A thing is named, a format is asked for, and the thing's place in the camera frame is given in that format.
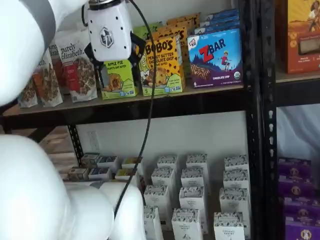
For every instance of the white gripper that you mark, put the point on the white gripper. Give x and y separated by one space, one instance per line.
110 32

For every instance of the green Bobo's apple pie box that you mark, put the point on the green Bobo's apple pie box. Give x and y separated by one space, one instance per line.
156 28
117 80

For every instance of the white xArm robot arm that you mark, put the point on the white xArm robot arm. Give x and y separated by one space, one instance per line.
20 50

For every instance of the orange Bobo's peanut butter box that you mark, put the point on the orange Bobo's peanut butter box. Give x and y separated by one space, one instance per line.
162 75
172 33
185 25
185 17

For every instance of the blue ZBar box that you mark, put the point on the blue ZBar box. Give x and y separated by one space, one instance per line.
220 22
215 60
212 29
222 13

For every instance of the small blue label box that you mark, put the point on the small blue label box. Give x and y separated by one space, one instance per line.
99 173
107 161

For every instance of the small green label box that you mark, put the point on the small green label box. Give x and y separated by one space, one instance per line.
78 173
90 158

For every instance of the white organic pantry box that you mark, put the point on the white organic pantry box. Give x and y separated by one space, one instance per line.
167 162
186 225
236 163
191 200
153 225
233 201
228 227
156 197
235 180
192 178
197 162
162 178

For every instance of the large orange snack box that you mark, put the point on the large orange snack box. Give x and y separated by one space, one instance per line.
302 37

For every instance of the purple snack box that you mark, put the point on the purple snack box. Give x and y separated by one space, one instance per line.
295 166
295 187
302 231
300 207

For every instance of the red label granola bag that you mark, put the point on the red label granola bag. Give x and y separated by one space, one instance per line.
82 75
58 75

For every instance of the orange label granola bag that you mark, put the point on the orange label granola bag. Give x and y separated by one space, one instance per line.
48 85

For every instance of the black metal shelving rack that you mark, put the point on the black metal shelving rack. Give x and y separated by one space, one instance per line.
253 125
270 150

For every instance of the white plastic sheet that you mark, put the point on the white plastic sheet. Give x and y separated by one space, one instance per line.
297 130

